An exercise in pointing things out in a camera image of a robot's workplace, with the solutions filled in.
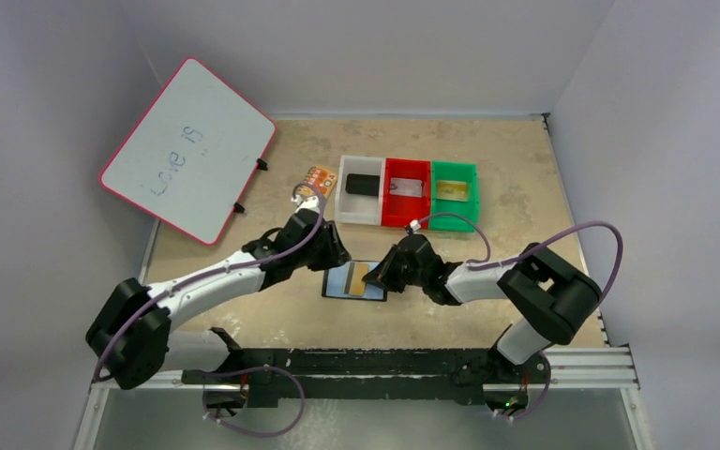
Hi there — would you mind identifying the black leather card holder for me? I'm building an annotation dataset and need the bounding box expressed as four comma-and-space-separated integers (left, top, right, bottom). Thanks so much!
322, 260, 387, 302

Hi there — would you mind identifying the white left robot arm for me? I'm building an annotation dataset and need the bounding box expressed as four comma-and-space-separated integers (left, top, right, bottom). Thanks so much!
85, 209, 351, 390

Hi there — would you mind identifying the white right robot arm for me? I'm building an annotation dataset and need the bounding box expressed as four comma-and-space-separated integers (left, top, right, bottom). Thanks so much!
363, 234, 602, 382

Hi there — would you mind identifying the orange card pack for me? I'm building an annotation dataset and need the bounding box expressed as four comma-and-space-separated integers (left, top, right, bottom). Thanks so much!
298, 166, 338, 198

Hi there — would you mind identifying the clear card in red bin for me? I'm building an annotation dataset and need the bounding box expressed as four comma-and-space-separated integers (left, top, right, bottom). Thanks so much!
389, 177, 424, 198

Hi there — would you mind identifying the gold card in green bin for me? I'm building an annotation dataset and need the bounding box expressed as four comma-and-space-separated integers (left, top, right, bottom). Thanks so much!
434, 180, 469, 203

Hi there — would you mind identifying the white plastic bin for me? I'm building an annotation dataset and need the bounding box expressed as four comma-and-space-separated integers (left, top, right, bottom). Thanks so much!
334, 155, 385, 226

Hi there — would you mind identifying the red plastic bin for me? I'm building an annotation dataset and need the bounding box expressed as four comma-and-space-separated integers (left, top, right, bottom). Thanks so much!
381, 157, 431, 227

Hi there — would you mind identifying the black object in white bin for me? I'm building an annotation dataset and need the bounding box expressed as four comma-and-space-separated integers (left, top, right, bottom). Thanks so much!
344, 173, 381, 197

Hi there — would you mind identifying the green plastic bin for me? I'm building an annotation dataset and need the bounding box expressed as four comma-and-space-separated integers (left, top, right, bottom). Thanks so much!
428, 160, 480, 233

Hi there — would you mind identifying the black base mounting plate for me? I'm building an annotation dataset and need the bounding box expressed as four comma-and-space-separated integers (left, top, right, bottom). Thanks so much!
182, 330, 551, 415

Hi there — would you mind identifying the pink framed whiteboard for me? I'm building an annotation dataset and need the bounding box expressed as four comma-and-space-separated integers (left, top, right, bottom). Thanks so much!
99, 58, 277, 245

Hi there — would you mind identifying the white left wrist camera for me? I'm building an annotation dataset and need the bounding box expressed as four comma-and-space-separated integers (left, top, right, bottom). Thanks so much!
292, 185, 326, 216

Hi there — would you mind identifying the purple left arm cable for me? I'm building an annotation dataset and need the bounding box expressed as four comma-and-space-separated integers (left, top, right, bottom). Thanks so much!
91, 181, 329, 383

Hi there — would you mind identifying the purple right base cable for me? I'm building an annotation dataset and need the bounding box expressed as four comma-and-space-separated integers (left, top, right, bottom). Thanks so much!
490, 351, 552, 424

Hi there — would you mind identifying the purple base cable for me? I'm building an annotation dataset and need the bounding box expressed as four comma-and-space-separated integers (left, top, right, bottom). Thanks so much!
490, 351, 552, 424
201, 364, 307, 440

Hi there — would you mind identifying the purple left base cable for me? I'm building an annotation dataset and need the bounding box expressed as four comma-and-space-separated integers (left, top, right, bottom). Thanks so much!
201, 364, 307, 440

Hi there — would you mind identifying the aluminium rail frame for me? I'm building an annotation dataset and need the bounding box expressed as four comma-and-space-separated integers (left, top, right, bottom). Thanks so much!
75, 347, 652, 449

